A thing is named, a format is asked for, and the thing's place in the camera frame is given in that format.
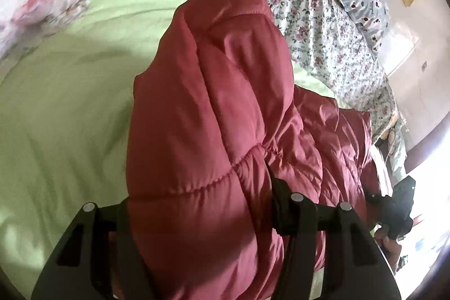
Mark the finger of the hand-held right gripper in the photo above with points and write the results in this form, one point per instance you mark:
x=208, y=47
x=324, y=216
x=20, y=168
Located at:
x=374, y=198

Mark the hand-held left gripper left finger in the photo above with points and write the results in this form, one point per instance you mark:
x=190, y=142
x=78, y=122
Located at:
x=123, y=222

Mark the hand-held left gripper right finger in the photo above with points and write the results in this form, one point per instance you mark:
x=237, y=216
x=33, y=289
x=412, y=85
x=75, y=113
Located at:
x=281, y=212

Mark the red quilted jacket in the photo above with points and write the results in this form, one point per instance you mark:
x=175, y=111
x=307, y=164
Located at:
x=218, y=110

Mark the person's right hand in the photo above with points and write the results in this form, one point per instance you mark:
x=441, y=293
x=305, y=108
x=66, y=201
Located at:
x=388, y=249

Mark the light green blanket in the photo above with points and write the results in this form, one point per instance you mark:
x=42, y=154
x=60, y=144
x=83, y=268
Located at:
x=63, y=117

